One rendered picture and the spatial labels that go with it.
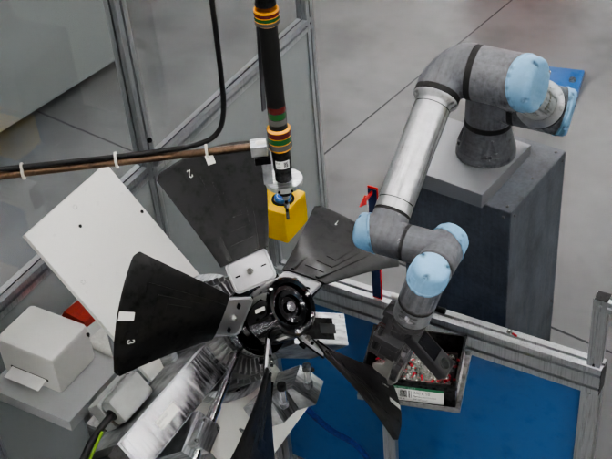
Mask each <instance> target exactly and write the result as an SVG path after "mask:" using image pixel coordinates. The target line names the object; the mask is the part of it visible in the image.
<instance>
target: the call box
mask: <svg viewBox="0 0 612 459"><path fill-rule="evenodd" d="M275 194H276V193H273V192H271V191H269V190H268V189H267V196H268V219H269V238H272V239H275V240H280V241H283V242H286V243H288V242H290V240H291V239H292V238H293V237H294V236H295V234H296V233H297V232H298V231H299V230H300V229H301V227H302V226H303V225H304V224H305V223H306V222H307V220H308V216H307V206H306V196H305V192H304V191H301V190H296V191H294V192H292V193H291V201H290V207H289V214H290V219H289V220H287V219H286V209H285V208H284V204H279V203H277V202H275V200H274V196H275Z"/></svg>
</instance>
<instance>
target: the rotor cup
mask: <svg viewBox="0 0 612 459"><path fill-rule="evenodd" d="M230 296H253V302H252V304H251V306H250V310H249V312H248V315H247V317H246V320H245V322H244V324H243V326H242V329H241V331H240V333H239V334H238V335H235V336H229V338H230V339H231V341H232V342H233V344H234V345H235V346H236V347H237V348H238V349H239V350H240V351H241V352H243V353H245V354H247V355H249V356H251V357H256V358H260V356H264V346H265V337H268V338H269V339H270V345H271V350H272V353H275V352H276V351H277V350H278V349H279V348H280V347H281V346H282V344H283V343H284V342H288V341H290V340H293V339H295V338H298V337H301V336H302V335H304V334H305V333H307V332H308V331H309V330H310V329H311V327H312V325H313V324H314V321H315V314H316V310H315V304H314V300H313V298H312V296H311V293H310V292H309V290H308V289H307V287H306V286H305V285H304V284H303V283H301V282H300V281H299V280H296V279H294V278H291V277H281V278H278V279H276V280H273V281H270V282H268V283H266V284H264V285H262V286H258V287H255V288H253V289H251V290H249V291H245V292H243V293H242V294H240V295H238V294H237V293H236V292H235V291H234V292H233V293H232V294H231V295H230ZM288 301H292V302H294V304H295V307H296V308H295V311H289V310H288V309H287V303H288ZM264 306H265V311H261V312H259V313H255V310H257V309H259V308H261V307H264ZM284 336H288V337H289V338H286V339H284V340H281V341H277V339H279V338H282V337H284Z"/></svg>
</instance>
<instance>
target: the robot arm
mask: <svg viewBox="0 0 612 459"><path fill-rule="evenodd" d="M548 71H549V66H548V63H547V62H546V60H545V59H543V58H542V57H541V56H536V55H534V54H531V53H521V52H516V51H512V50H507V49H503V48H498V47H493V46H484V45H479V44H477V43H462V44H458V45H455V46H451V47H449V48H448V49H446V50H444V51H443V52H442V53H441V54H440V55H438V56H437V57H436V58H435V59H434V60H433V61H432V62H431V63H430V64H429V65H428V66H427V67H426V68H425V70H424V71H423V72H422V74H421V75H420V77H419V79H418V81H417V83H416V86H415V88H414V91H413V95H414V97H415V102H414V104H413V108H412V111H411V114H410V116H409V118H408V121H407V123H406V126H405V128H404V131H403V134H402V137H401V139H400V142H399V145H398V147H397V149H396V152H395V154H394V157H393V161H392V164H391V166H390V168H389V170H388V173H387V176H386V178H385V181H384V182H383V185H382V189H381V192H380V195H379V197H378V199H377V201H376V204H375V207H374V209H373V212H372V213H371V212H369V213H368V212H363V213H362V214H360V215H359V218H358V219H357V220H356V222H355V224H354V227H353V232H352V240H353V243H354V245H355V247H357V248H359V249H362V250H366V251H369V252H371V253H372V254H379V255H383V256H385V257H389V258H392V259H396V260H401V261H404V262H407V263H411V265H410V266H409V268H408V271H407V274H406V278H405V280H404V283H403V286H402V288H401V291H400V293H399V296H398V299H397V301H394V300H391V302H390V303H389V305H388V306H387V307H386V309H385V310H384V312H383V314H382V315H383V318H382V321H381V322H379V324H378V325H377V326H378V328H377V326H376V328H377V330H376V328H375V330H374V331H375V333H374V334H373V336H372V339H371V341H370V344H369V347H368V349H367V351H369V352H372V353H373V354H375V355H376V356H377V357H379V358H381V359H383V360H385V362H384V363H381V362H373V363H372V367H373V369H374V370H376V371H377V372H378V373H379V374H381V375H382V376H383V377H384V378H386V380H387V382H388V384H390V385H392V384H395V383H397V382H398V380H399V379H400V377H401V375H402V373H403V370H404V369H405V367H406V365H407V363H408V362H409V360H410V358H411V356H412V355H413V353H415V355H416V356H417V357H418V358H419V359H420V360H421V361H422V363H423V364H424V365H425V366H426V367H427V368H428V370H429V371H430V372H431V373H432V374H433V376H434V377H435V378H436V379H437V380H442V379H444V378H446V377H447V375H448V373H449V372H450V371H451V369H452V367H453V365H454V362H453V361H452V360H451V358H450V357H449V356H448V355H447V354H446V353H445V352H444V350H443V349H442V348H441V347H440V346H439V344H438V343H437V342H436V341H435V340H434V339H433V337H432V336H431V335H430V334H429V333H428V332H427V330H426V327H427V325H428V324H429V323H430V320H431V319H432V317H433V315H434V311H435V309H436V306H437V304H438V302H439V300H440V298H441V296H442V294H443V292H444V289H445V288H446V286H447V284H448V283H449V281H450V279H451V278H452V276H453V274H454V272H455V270H456V268H457V267H458V265H459V263H460V262H461V261H462V260H463V258H464V254H465V252H466V250H467V248H468V244H469V242H468V237H467V235H466V233H465V232H464V230H463V229H462V228H460V227H459V226H457V225H455V224H453V223H444V224H443V223H442V224H440V225H438V226H437V227H436V228H435V229H434V230H431V229H426V228H422V227H419V226H415V225H412V224H409V220H410V217H411V216H412V213H413V209H414V206H415V203H416V201H417V199H418V197H419V194H420V191H421V189H422V186H423V183H424V180H425V177H426V175H427V172H428V169H429V167H430V165H431V162H432V160H433V157H434V153H435V151H436V148H437V146H438V143H439V140H440V138H441V135H442V133H443V131H444V126H445V124H446V121H447V118H448V117H449V114H450V112H451V111H454V110H456V109H457V107H458V104H459V101H460V100H461V99H465V112H464V125H463V128H462V130H461V132H460V134H459V136H458V138H457V140H456V146H455V153H456V155H457V157H458V158H459V159H461V160H462V161H463V162H464V163H465V164H467V165H470V166H473V167H476V168H500V167H503V166H505V165H507V164H509V163H511V162H512V161H513V160H514V159H515V156H516V141H515V138H514V133H513V130H512V126H516V127H520V128H527V129H531V130H535V131H539V132H544V133H547V134H551V135H552V136H561V137H562V136H564V135H566V133H567V131H568V129H569V126H570V123H571V119H572V116H573V113H574V109H575V105H576V98H577V92H576V90H575V89H573V88H570V87H562V86H559V85H557V84H556V83H555V82H553V81H551V80H549V78H550V74H549V72H548Z"/></svg>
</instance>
